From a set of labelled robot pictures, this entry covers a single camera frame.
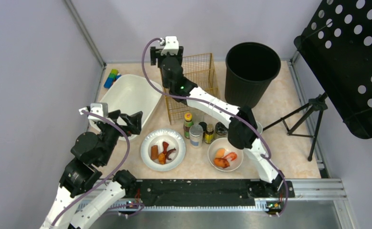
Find yellow cap sauce bottle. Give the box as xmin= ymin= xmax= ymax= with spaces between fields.
xmin=183 ymin=112 xmax=194 ymax=139

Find silver lid white can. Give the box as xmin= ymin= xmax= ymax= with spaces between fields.
xmin=189 ymin=124 xmax=203 ymax=148

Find small yellow label bottle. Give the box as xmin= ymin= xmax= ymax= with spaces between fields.
xmin=204 ymin=124 xmax=214 ymax=144

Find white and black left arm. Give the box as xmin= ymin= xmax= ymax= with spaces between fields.
xmin=41 ymin=106 xmax=143 ymax=229

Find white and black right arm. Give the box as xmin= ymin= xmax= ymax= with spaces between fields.
xmin=142 ymin=45 xmax=288 ymax=191

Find white paper plate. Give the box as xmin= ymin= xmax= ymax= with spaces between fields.
xmin=140 ymin=128 xmax=186 ymax=172

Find white plastic basin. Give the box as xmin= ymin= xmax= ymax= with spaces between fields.
xmin=99 ymin=74 xmax=162 ymax=129

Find orange sausage piece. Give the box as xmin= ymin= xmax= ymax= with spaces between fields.
xmin=150 ymin=145 xmax=159 ymax=160

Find blue green toy blocks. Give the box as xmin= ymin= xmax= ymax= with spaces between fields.
xmin=104 ymin=69 xmax=121 ymax=89

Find red sausage piece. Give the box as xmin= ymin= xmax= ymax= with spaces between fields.
xmin=162 ymin=141 xmax=169 ymax=155

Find orange fried food piece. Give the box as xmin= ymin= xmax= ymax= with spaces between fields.
xmin=158 ymin=153 xmax=166 ymax=165

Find dark octopus sausage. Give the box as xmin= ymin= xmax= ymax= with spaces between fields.
xmin=165 ymin=148 xmax=176 ymax=160

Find small dark spice jar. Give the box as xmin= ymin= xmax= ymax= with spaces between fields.
xmin=199 ymin=121 xmax=207 ymax=132

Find black trash bin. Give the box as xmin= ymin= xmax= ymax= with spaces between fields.
xmin=224 ymin=42 xmax=281 ymax=108

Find black lid round jar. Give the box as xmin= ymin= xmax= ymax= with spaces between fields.
xmin=215 ymin=122 xmax=229 ymax=139

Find orange toy food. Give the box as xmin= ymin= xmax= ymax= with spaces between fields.
xmin=215 ymin=148 xmax=226 ymax=158

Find white bowl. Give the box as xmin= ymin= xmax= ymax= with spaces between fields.
xmin=207 ymin=138 xmax=244 ymax=172

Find brown fried toy food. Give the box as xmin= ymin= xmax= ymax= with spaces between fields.
xmin=213 ymin=157 xmax=230 ymax=169

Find toy shrimp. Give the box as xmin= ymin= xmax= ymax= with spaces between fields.
xmin=223 ymin=152 xmax=238 ymax=161

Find blue ceramic mug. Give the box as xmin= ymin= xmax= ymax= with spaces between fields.
xmin=256 ymin=122 xmax=263 ymax=134

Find black tripod stand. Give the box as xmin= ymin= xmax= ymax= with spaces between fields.
xmin=263 ymin=92 xmax=329 ymax=162

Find black perforated panel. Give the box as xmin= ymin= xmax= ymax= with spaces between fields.
xmin=294 ymin=0 xmax=372 ymax=139

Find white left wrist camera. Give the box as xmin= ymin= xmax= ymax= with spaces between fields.
xmin=78 ymin=103 xmax=108 ymax=119

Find gold wire rack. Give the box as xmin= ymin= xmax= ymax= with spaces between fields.
xmin=163 ymin=53 xmax=219 ymax=124

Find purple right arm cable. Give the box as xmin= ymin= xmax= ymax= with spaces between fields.
xmin=141 ymin=38 xmax=290 ymax=217

